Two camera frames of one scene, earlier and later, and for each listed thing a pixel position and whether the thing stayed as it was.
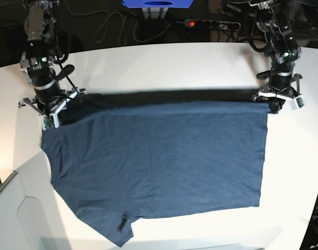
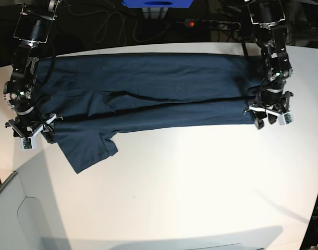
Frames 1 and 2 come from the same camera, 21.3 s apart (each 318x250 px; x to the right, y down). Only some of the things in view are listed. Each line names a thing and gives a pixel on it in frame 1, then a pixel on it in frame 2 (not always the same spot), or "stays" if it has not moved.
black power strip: x=212 y=24 stays
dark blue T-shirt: x=122 y=156 → x=84 y=98
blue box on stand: x=158 y=3 stays
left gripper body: x=50 y=100 → x=27 y=125
